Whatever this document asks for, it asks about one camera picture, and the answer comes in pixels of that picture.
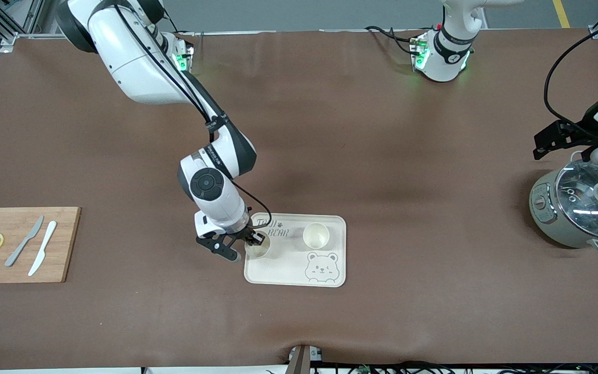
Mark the glass pot lid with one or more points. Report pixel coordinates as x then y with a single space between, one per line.
584 208

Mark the grey-green electric pot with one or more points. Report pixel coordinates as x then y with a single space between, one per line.
543 218

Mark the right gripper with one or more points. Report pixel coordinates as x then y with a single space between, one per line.
245 232

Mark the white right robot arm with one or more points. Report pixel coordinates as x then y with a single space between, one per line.
138 62

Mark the cream bear print tray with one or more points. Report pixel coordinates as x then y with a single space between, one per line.
283 270

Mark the white plastic knife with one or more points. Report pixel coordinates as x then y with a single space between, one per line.
43 248

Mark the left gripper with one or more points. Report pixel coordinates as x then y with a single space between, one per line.
585 134

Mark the wooden cutting board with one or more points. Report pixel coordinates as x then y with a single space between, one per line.
18 228

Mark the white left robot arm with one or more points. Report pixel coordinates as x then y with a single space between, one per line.
447 57

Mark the black right camera mount plate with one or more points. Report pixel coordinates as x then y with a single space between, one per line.
221 248

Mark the brown table mat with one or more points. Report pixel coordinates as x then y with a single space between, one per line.
382 130

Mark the grey plastic knife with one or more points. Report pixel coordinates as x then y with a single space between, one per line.
24 241

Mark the white plastic cup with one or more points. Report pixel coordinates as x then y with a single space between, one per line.
315 236
258 251

